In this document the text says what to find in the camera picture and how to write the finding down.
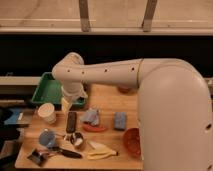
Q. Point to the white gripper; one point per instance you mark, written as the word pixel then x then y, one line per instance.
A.
pixel 70 93

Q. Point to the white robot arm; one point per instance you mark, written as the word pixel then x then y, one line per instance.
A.
pixel 174 107

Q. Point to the white paper cup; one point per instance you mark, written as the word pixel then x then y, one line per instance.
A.
pixel 47 112

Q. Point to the metal measuring cup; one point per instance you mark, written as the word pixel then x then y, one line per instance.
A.
pixel 76 139

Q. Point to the green plastic tray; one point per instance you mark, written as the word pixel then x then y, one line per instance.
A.
pixel 47 91

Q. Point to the crumpled blue grey cloth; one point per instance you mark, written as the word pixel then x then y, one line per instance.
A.
pixel 91 116

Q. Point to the red flat spatula piece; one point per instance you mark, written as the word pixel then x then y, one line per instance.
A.
pixel 90 128

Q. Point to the wooden board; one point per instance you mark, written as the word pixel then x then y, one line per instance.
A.
pixel 108 100

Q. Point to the blue sponge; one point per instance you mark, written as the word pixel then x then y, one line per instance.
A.
pixel 120 121

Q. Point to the blue book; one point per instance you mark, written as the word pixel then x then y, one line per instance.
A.
pixel 16 118

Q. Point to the yellow banana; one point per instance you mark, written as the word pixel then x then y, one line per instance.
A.
pixel 100 151

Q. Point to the purple bowl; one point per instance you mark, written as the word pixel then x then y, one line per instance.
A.
pixel 125 90

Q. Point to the orange red bowl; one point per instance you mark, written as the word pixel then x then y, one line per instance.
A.
pixel 131 142

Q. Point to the black handled tool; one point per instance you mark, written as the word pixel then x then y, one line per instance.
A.
pixel 66 153

